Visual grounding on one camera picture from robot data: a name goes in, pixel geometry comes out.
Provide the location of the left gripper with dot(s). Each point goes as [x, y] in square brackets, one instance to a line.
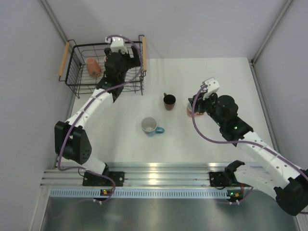
[136, 56]

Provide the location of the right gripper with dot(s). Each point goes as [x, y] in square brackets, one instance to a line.
[199, 101]

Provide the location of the pink printed mug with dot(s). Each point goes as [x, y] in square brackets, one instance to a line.
[189, 111]

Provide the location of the salmon dotted mug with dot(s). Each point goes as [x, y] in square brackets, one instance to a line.
[93, 67]

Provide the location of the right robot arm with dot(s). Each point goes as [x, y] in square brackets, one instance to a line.
[293, 198]

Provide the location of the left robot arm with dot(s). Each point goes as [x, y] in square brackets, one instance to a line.
[71, 139]

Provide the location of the dark brown mug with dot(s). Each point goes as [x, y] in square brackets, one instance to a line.
[169, 101]

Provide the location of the blue mug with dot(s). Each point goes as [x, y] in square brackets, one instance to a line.
[150, 126]

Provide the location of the right wooden rack handle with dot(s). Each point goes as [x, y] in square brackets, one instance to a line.
[144, 53]

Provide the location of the wooden rack handle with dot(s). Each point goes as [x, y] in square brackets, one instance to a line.
[144, 53]
[66, 49]

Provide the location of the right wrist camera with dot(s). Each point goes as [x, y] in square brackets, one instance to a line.
[211, 86]

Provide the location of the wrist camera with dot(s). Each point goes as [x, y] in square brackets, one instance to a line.
[117, 44]
[211, 86]

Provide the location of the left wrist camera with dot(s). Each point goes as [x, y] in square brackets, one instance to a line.
[117, 44]

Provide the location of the black wire dish rack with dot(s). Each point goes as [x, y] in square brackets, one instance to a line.
[79, 80]

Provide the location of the right aluminium frame post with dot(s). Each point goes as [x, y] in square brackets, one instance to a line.
[287, 4]

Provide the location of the aluminium frame post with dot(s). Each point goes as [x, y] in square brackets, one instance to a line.
[54, 20]
[287, 4]

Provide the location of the left wooden rack handle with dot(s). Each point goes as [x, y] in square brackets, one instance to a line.
[66, 49]

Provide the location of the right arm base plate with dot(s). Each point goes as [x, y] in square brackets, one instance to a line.
[217, 179]

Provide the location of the aluminium mounting rail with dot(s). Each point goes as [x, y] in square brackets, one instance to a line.
[177, 175]

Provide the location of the left aluminium frame post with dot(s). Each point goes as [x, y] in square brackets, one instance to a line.
[54, 20]

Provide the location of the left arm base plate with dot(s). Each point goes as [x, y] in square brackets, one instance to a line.
[93, 180]

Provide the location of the perforated cable duct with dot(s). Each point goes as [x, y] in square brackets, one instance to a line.
[142, 193]

